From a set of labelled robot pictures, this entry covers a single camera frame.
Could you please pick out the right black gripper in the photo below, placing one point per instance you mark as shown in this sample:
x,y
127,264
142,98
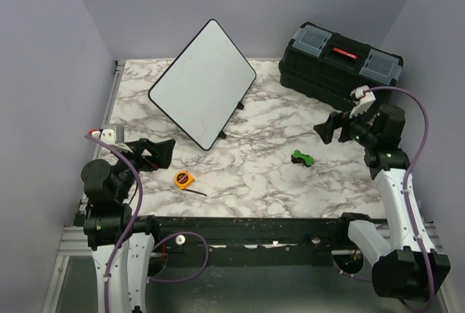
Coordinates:
x,y
326,129

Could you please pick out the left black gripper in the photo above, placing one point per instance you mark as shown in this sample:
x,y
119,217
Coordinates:
x,y
160,156

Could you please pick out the green black whiteboard eraser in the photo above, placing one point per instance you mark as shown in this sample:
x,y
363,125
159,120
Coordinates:
x,y
298,157

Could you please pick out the white whiteboard with red writing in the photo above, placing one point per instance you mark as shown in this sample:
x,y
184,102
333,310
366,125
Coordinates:
x,y
204,85

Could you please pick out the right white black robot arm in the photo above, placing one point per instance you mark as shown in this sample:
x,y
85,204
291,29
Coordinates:
x,y
407,266

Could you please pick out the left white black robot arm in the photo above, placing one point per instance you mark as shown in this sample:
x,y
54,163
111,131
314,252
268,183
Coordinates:
x,y
119,238

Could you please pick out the orange tape measure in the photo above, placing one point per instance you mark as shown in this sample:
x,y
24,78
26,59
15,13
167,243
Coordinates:
x,y
184,180

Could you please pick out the black plastic toolbox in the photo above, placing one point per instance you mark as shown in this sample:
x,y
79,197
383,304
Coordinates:
x,y
327,66

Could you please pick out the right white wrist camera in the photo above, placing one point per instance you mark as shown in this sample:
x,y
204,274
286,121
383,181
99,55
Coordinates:
x,y
363,98

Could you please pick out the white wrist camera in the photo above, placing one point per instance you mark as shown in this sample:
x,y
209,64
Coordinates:
x,y
112,135
363,98

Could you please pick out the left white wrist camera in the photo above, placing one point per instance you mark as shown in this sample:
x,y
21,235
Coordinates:
x,y
112,135

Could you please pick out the black wire easel stand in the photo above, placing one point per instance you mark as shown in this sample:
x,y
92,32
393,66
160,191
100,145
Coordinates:
x,y
239,107

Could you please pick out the black front mounting rail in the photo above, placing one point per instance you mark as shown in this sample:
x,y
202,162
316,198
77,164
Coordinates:
x,y
243,242

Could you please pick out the aluminium frame extrusion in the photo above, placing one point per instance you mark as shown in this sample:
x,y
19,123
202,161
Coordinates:
x,y
247,175

